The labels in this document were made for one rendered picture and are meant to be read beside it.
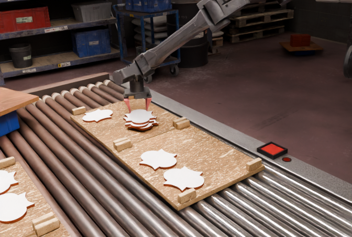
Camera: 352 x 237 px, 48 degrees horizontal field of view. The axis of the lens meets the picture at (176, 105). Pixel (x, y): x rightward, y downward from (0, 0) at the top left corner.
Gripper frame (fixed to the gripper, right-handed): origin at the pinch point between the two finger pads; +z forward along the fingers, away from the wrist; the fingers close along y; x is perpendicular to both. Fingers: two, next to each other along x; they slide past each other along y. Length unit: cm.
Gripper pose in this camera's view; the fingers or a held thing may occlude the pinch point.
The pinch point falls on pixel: (138, 110)
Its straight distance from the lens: 164.2
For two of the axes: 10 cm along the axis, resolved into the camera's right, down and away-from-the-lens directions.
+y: 9.8, -1.0, 1.7
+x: -2.0, -3.7, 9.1
